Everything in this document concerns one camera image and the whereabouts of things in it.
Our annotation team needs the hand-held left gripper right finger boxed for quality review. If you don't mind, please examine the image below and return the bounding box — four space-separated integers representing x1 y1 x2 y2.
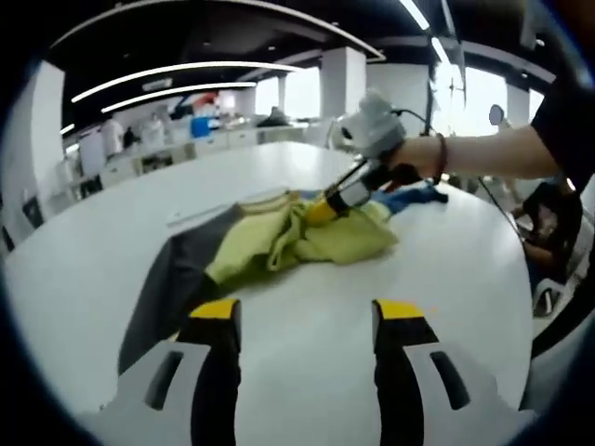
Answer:
371 298 536 446

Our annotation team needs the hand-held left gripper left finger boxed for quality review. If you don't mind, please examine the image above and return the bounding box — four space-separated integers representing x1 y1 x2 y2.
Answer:
99 298 243 446

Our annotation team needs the yellow blue grey garment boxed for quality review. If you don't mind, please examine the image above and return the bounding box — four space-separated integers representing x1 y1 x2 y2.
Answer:
118 183 450 373

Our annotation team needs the person's right hand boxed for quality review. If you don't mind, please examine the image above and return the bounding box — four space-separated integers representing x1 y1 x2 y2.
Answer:
383 134 443 187

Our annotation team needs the white square pillar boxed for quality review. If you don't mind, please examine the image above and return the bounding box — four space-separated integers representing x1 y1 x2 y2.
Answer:
320 46 368 120
11 59 66 196

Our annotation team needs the black tripod stand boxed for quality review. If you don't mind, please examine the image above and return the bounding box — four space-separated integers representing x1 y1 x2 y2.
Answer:
420 39 469 138

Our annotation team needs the white cabinet counter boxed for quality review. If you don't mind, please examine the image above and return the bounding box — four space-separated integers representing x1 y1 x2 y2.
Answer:
69 125 326 191

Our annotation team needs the blue bin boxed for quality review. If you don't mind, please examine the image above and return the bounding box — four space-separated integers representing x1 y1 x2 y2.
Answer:
191 115 219 137

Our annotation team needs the white chair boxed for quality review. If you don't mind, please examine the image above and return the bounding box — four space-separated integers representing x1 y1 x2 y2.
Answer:
532 276 582 320

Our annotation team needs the black tilted board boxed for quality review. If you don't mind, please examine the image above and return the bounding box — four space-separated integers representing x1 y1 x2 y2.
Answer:
21 194 46 229

